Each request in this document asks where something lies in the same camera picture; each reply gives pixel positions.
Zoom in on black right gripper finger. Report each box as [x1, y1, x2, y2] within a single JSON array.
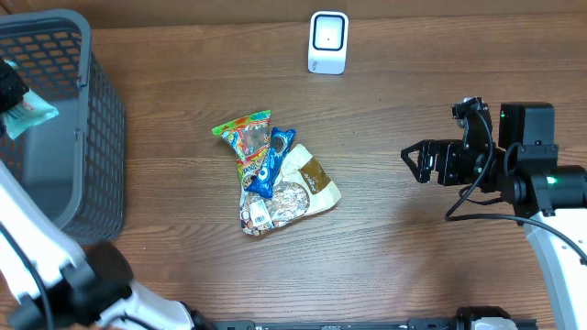
[[401, 139, 435, 154], [401, 149, 432, 183]]

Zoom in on light teal snack packet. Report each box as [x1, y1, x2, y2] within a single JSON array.
[[1, 90, 60, 140]]

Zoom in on beige brown cookie bag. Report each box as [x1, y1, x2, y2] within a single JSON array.
[[239, 144, 341, 236]]

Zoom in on blue Oreo cookie packet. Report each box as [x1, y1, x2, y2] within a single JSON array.
[[246, 127, 296, 199]]

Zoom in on green Haribo gummy bag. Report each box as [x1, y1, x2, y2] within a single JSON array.
[[212, 110, 271, 189]]

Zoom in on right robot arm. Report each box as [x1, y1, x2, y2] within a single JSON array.
[[401, 97, 586, 329]]

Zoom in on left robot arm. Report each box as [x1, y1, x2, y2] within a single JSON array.
[[1, 166, 213, 330]]

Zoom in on white barcode scanner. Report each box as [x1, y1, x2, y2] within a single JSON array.
[[307, 11, 349, 75]]

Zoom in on grey plastic shopping basket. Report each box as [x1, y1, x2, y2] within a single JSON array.
[[1, 9, 126, 245]]

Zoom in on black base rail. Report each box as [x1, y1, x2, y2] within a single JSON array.
[[212, 306, 538, 330]]

